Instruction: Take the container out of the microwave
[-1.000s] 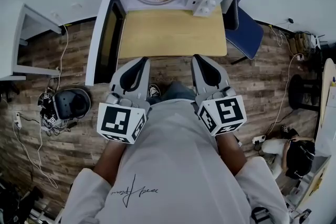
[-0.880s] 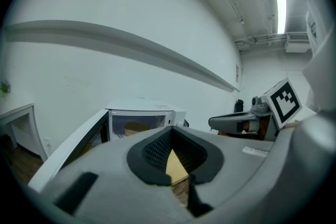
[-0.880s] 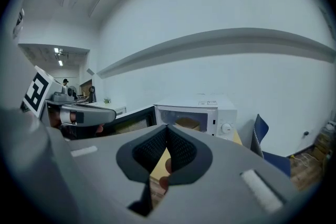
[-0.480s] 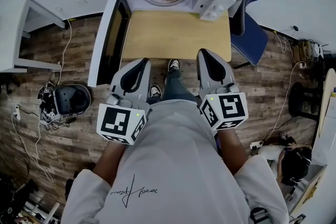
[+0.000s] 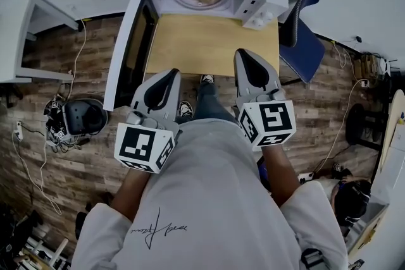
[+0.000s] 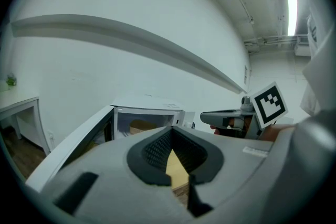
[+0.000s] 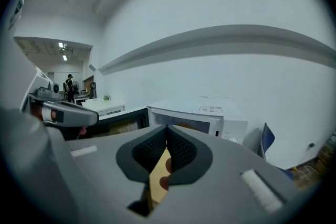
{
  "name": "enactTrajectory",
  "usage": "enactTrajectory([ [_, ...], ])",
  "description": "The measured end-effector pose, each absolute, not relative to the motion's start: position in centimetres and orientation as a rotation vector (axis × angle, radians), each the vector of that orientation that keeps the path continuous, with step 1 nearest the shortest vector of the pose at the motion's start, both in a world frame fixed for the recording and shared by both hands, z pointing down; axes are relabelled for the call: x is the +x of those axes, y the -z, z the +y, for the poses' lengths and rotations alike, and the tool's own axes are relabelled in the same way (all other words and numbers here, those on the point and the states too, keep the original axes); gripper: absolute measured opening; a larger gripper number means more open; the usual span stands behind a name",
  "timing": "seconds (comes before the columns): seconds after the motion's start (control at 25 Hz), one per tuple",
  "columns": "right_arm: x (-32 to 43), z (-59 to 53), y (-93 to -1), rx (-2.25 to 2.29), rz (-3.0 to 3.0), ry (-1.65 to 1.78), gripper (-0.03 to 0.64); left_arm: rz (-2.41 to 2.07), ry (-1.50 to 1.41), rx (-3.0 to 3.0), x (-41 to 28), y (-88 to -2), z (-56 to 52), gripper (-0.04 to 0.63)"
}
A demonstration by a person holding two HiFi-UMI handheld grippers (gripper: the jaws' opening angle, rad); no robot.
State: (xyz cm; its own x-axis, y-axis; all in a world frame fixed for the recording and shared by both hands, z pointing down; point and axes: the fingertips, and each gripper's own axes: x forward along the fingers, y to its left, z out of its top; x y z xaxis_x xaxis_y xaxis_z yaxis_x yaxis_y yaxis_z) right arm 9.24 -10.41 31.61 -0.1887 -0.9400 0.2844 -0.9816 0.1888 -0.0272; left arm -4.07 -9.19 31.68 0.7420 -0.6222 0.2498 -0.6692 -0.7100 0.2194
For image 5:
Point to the glass turntable plate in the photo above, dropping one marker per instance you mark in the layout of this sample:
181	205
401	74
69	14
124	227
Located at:
190	4

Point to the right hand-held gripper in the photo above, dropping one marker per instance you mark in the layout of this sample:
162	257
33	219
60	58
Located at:
275	118

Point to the blue chair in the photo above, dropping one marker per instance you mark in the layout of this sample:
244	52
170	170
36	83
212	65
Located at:
300	53

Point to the round table with black base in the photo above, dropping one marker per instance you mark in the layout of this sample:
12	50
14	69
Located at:
357	123

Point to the wooden crate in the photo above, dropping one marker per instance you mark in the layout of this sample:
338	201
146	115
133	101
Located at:
368	63

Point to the white router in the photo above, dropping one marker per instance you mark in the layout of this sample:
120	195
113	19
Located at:
385	66

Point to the black office chair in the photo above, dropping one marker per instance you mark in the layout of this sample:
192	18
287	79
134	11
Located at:
83	221

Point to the person's right shoe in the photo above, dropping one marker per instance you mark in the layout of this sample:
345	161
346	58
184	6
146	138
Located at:
208	79

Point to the person's right forearm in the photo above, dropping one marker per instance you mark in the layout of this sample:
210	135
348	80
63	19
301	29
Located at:
280	174

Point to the white power strip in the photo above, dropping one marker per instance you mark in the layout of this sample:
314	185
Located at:
307	177

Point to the small yellow wooden table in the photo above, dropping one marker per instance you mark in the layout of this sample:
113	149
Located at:
205	41

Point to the person's left shoe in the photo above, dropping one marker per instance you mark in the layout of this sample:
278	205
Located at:
186	109

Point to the tablet with blue screen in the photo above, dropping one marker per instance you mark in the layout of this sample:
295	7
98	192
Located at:
263	174

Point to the person's shoe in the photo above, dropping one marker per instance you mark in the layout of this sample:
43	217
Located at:
208	79
186	109

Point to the black wall plug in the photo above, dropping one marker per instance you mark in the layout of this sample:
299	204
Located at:
359	39

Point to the large white box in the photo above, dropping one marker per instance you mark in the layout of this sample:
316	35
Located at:
392	174

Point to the person's right leg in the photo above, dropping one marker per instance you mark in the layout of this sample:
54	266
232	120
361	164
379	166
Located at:
212	104

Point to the white and wood furniture frames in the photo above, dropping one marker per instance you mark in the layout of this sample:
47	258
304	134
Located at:
41	249

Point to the person's left forearm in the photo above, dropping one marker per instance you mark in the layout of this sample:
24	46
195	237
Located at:
136	189

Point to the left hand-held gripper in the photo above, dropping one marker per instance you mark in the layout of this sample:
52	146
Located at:
139	145

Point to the person's gray shirt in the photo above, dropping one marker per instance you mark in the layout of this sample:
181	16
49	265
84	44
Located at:
205	199

